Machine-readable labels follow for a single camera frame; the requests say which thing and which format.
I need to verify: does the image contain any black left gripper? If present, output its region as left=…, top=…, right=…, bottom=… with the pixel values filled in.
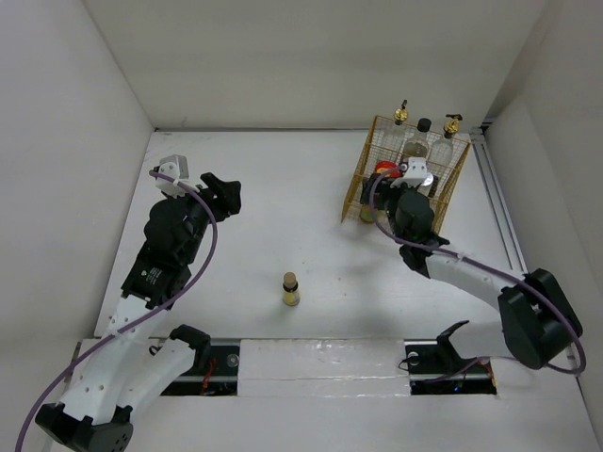
left=167, top=173, right=238, bottom=264

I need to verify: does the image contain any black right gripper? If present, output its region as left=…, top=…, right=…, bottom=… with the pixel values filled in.
left=360, top=172, right=419, bottom=244

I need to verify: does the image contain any red lid sauce jar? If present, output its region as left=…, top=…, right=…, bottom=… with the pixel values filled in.
left=373, top=160, right=401, bottom=180

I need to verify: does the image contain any clear oil bottle gold spout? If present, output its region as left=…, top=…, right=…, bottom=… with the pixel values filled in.
left=383, top=99, right=408, bottom=153

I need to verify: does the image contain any black cap vinegar bottle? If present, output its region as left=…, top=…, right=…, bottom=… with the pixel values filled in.
left=402, top=118, right=432, bottom=158

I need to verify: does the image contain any oil bottle with dark liquid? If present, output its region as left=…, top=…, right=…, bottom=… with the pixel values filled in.
left=428, top=114, right=463, bottom=198

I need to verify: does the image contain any silver lid blue can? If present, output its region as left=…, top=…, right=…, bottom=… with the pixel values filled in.
left=417, top=172, right=434, bottom=197

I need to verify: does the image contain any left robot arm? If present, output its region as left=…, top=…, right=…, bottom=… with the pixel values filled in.
left=35, top=169, right=241, bottom=451

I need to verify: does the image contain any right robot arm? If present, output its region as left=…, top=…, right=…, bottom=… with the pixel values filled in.
left=361, top=170, right=586, bottom=375

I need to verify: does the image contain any small yellow label bottle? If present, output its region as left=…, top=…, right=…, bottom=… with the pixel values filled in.
left=283, top=272, right=301, bottom=306

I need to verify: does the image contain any gold wire basket rack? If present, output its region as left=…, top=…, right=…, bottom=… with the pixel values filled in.
left=341, top=115, right=470, bottom=231

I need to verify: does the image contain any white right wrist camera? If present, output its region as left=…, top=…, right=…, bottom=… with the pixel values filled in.
left=400, top=157, right=429, bottom=187

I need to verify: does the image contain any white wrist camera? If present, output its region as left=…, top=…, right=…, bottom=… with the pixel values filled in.
left=152, top=154, right=189, bottom=198
left=400, top=157, right=429, bottom=187

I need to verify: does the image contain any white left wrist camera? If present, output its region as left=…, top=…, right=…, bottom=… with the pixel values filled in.
left=152, top=154, right=189, bottom=198

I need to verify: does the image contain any aluminium rail right side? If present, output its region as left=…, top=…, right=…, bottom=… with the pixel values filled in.
left=469, top=127, right=527, bottom=270

